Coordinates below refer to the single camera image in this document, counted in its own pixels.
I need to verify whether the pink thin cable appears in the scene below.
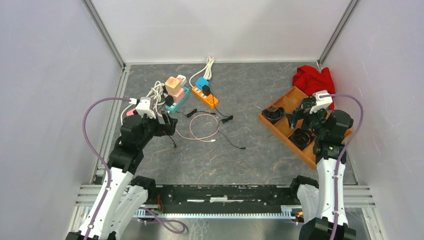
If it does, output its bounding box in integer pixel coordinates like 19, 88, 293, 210
174, 113, 221, 143

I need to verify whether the blue folding extension socket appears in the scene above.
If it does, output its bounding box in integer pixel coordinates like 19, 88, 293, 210
195, 77, 210, 90

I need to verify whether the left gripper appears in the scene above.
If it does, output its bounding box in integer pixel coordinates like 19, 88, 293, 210
137, 110, 177, 149

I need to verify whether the teal power strip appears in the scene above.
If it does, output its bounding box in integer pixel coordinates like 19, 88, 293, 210
165, 86, 190, 114

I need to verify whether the pink square power strip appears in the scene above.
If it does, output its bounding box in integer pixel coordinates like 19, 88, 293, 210
126, 108, 136, 117

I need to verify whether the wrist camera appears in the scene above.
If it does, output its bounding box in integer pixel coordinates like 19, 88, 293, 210
309, 90, 333, 114
135, 97, 157, 119

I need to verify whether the pink plug adapter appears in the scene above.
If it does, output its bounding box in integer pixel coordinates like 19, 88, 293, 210
168, 87, 185, 103

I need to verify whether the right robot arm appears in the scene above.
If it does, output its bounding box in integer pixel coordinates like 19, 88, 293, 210
288, 109, 357, 240

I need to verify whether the black thin cable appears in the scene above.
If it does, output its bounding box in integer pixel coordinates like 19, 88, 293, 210
155, 105, 217, 149

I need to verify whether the white power strip cord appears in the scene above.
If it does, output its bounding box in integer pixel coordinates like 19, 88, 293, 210
188, 56, 216, 88

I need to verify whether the dark green ring object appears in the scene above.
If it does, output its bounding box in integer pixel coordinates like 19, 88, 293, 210
299, 96, 317, 111

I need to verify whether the purple cable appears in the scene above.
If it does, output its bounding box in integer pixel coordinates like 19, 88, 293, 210
319, 93, 365, 240
82, 96, 137, 240

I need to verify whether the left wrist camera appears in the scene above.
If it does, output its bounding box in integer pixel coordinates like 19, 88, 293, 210
135, 97, 157, 119

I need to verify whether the wooden cube adapter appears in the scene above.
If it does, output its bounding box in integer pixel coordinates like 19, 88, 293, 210
164, 76, 182, 95

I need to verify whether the black ring object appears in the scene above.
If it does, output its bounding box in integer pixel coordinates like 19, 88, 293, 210
289, 128, 315, 151
261, 106, 286, 125

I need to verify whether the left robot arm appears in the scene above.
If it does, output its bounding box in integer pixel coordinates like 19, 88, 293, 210
66, 111, 178, 240

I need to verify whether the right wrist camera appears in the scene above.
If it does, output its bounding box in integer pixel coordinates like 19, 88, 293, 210
309, 90, 333, 114

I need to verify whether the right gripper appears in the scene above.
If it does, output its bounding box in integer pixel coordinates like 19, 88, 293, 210
285, 103, 328, 138

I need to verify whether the orange power strip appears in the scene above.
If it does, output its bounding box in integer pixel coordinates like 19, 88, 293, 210
191, 86, 220, 109

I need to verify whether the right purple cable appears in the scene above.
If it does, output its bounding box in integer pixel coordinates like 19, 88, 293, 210
319, 93, 365, 240

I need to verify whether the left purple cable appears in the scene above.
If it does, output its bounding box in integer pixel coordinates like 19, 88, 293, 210
82, 96, 137, 240

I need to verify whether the black power adapter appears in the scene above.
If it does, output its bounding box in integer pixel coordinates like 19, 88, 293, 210
202, 85, 211, 97

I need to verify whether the orange divided tray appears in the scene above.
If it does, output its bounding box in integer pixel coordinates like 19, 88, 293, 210
258, 87, 354, 169

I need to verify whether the red cloth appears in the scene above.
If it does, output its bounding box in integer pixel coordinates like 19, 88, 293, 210
292, 65, 336, 96

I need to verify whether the black adapter cable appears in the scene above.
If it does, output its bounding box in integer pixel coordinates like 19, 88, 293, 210
210, 95, 247, 151

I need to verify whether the small black adapter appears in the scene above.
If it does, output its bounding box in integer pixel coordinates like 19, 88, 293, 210
165, 95, 175, 107

